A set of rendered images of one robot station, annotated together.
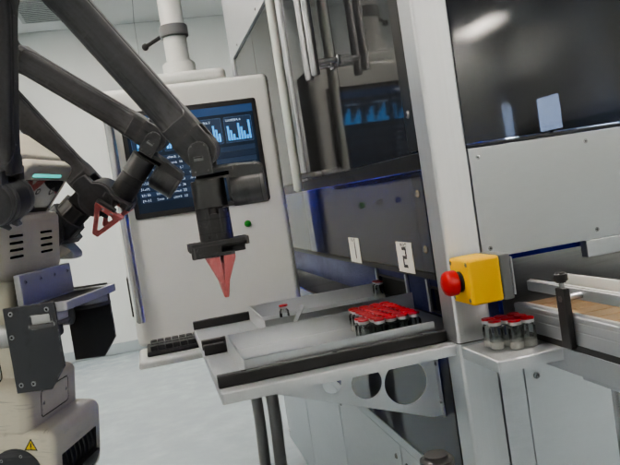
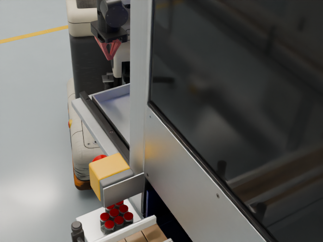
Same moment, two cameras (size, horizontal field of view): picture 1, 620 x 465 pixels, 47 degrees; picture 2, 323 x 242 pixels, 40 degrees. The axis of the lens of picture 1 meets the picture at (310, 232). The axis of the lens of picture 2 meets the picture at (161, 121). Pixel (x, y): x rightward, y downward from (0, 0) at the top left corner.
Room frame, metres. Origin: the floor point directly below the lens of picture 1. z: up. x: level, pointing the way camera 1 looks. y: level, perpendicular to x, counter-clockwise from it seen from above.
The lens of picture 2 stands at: (1.00, -0.86, 1.70)
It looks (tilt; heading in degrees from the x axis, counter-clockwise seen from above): 41 degrees down; 69
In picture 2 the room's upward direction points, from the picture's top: 4 degrees clockwise
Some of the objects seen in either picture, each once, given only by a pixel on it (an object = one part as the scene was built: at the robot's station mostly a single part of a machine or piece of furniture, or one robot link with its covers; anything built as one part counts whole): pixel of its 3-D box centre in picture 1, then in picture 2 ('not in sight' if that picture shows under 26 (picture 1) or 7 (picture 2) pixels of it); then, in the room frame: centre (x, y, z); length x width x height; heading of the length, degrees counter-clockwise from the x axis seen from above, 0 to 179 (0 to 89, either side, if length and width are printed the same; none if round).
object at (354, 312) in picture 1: (366, 325); not in sight; (1.34, -0.08, 0.90); 0.18 x 0.02 x 0.05; 13
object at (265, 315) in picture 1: (327, 306); not in sight; (1.67, -0.01, 0.90); 0.34 x 0.26 x 0.04; 103
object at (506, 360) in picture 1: (518, 351); (114, 231); (1.12, -0.30, 0.87); 0.14 x 0.13 x 0.02; 103
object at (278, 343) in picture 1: (324, 338); (160, 119); (1.32, 0.00, 0.90); 0.34 x 0.26 x 0.04; 103
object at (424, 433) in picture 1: (322, 334); not in sight; (2.20, 0.01, 0.73); 1.98 x 0.01 x 0.25; 13
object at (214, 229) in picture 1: (215, 229); (108, 21); (1.21, 0.16, 1.13); 0.10 x 0.07 x 0.07; 102
